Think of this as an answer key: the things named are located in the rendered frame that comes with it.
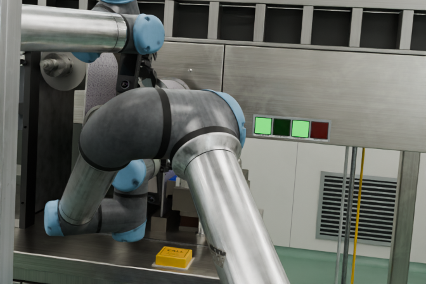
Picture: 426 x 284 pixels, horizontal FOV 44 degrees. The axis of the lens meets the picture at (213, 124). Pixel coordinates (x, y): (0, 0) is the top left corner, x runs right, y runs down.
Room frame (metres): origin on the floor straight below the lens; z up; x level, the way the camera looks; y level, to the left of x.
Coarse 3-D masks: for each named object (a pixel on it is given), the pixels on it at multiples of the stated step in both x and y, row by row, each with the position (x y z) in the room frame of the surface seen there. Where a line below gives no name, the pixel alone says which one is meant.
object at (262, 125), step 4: (256, 120) 1.70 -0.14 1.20; (260, 120) 1.70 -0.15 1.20; (264, 120) 1.70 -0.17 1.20; (268, 120) 1.70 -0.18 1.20; (256, 124) 1.70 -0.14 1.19; (260, 124) 1.70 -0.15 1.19; (264, 124) 1.70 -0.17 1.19; (268, 124) 1.70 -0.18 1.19; (256, 128) 1.70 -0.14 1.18; (260, 128) 1.70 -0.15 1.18; (264, 128) 1.70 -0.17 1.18; (268, 128) 1.70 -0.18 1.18; (256, 132) 1.70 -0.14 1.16; (260, 132) 1.70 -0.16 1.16; (264, 132) 1.70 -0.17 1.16; (268, 132) 1.70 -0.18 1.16
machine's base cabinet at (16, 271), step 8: (16, 272) 1.21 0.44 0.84; (24, 272) 1.21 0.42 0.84; (32, 272) 1.21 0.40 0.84; (40, 272) 1.20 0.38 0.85; (48, 272) 1.20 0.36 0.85; (16, 280) 1.22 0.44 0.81; (24, 280) 1.23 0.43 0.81; (32, 280) 1.21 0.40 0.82; (40, 280) 1.20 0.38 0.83; (48, 280) 1.20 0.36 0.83; (56, 280) 1.20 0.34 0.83; (64, 280) 1.19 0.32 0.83; (72, 280) 1.19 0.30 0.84; (80, 280) 1.19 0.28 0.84; (88, 280) 1.18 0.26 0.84; (96, 280) 1.18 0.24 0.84; (104, 280) 1.18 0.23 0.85
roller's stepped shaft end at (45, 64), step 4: (44, 60) 1.39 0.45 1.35; (48, 60) 1.39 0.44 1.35; (52, 60) 1.40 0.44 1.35; (40, 64) 1.37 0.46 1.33; (44, 64) 1.37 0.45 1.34; (48, 64) 1.38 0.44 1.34; (52, 64) 1.40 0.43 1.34; (56, 64) 1.41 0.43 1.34; (44, 68) 1.39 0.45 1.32; (48, 68) 1.39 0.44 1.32; (52, 68) 1.40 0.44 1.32; (56, 68) 1.42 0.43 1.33
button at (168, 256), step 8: (168, 248) 1.20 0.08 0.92; (176, 248) 1.20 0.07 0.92; (160, 256) 1.15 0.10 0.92; (168, 256) 1.15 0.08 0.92; (176, 256) 1.15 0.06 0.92; (184, 256) 1.16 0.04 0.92; (160, 264) 1.15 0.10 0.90; (168, 264) 1.15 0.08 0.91; (176, 264) 1.14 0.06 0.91; (184, 264) 1.14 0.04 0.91
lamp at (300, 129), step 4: (296, 120) 1.68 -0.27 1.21; (296, 124) 1.68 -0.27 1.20; (300, 124) 1.68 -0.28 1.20; (304, 124) 1.68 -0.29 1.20; (308, 124) 1.68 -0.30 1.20; (296, 128) 1.68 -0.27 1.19; (300, 128) 1.68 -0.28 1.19; (304, 128) 1.68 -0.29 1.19; (308, 128) 1.68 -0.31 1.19; (292, 132) 1.68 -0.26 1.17; (296, 132) 1.68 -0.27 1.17; (300, 132) 1.68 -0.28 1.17; (304, 132) 1.68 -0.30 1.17; (300, 136) 1.68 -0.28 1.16; (304, 136) 1.68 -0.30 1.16
